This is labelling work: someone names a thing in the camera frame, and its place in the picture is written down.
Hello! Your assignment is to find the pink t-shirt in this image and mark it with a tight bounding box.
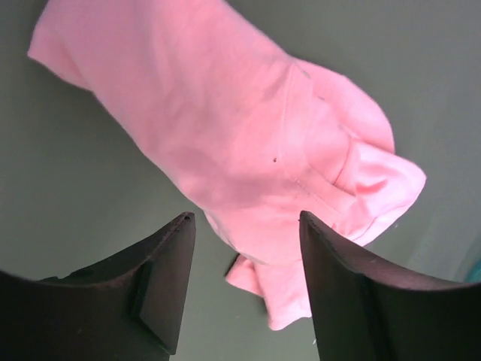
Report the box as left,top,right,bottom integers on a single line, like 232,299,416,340
28,1,426,330

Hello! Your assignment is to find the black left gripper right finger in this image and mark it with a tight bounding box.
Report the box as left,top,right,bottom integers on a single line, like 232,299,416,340
299,211,480,361

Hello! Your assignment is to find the teal transparent plastic bin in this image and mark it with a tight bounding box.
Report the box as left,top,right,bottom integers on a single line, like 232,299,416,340
464,259,481,283

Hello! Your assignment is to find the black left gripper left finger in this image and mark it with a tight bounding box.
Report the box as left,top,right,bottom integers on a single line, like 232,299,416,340
1,212,195,361

